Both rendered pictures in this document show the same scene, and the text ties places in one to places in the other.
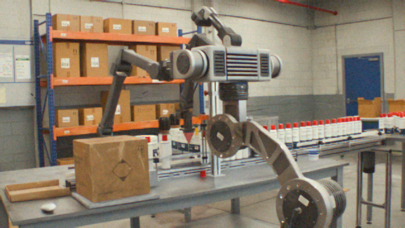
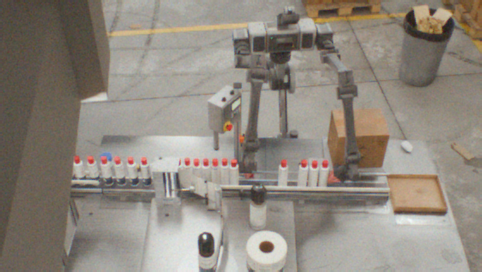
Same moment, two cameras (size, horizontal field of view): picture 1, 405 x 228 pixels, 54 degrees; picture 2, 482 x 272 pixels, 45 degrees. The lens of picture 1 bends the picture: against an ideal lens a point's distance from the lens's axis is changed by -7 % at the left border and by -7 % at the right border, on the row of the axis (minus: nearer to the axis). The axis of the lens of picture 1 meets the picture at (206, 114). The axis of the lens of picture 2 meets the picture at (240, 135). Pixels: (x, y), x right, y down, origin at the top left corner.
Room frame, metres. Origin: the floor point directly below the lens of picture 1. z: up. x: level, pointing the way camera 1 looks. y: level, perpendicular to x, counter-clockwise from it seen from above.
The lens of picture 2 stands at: (4.54, 1.33, 3.39)
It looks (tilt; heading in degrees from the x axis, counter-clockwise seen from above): 43 degrees down; 214
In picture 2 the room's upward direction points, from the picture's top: straight up
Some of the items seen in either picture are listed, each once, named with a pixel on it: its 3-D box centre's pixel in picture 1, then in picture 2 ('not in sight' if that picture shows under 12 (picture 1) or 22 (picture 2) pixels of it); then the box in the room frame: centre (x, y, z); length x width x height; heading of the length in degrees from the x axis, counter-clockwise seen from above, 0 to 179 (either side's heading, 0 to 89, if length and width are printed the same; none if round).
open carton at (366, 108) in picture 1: (369, 107); not in sight; (7.55, -3.07, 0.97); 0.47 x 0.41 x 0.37; 127
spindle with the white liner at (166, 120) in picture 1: (164, 138); (258, 206); (2.81, 0.28, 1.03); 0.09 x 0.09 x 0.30
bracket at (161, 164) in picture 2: not in sight; (165, 164); (2.93, -0.24, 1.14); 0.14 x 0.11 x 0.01; 122
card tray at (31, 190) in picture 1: (37, 190); (416, 192); (2.09, 0.91, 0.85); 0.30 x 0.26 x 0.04; 122
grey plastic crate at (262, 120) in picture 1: (250, 126); not in sight; (4.87, -0.50, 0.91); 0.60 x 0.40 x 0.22; 134
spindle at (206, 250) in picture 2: (174, 132); (207, 254); (3.22, 0.24, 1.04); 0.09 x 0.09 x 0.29
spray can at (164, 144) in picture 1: (165, 151); (282, 174); (2.50, 0.25, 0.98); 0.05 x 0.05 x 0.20
